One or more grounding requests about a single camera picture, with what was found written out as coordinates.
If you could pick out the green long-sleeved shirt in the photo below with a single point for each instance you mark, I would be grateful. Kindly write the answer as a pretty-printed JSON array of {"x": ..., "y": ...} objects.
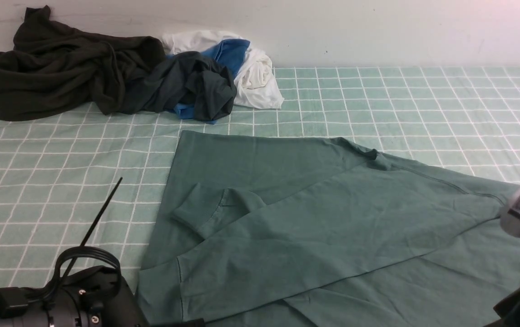
[{"x": 265, "y": 232}]

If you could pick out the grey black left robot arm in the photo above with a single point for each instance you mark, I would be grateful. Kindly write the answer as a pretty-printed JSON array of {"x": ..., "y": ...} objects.
[{"x": 94, "y": 297}]

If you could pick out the white crumpled garment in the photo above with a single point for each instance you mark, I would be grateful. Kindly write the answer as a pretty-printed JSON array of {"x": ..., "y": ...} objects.
[{"x": 256, "y": 84}]

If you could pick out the blue crumpled garment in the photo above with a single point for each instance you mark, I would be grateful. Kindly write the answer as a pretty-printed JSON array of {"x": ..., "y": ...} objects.
[{"x": 223, "y": 63}]

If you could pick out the dark teal crumpled garment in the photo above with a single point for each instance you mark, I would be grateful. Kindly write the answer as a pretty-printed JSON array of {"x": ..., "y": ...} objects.
[{"x": 161, "y": 88}]

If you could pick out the green checkered tablecloth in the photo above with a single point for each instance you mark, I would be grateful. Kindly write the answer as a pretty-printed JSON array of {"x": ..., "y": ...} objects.
[{"x": 56, "y": 173}]

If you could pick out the dark olive crumpled garment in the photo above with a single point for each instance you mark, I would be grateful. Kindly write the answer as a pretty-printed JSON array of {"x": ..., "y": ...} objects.
[{"x": 54, "y": 68}]

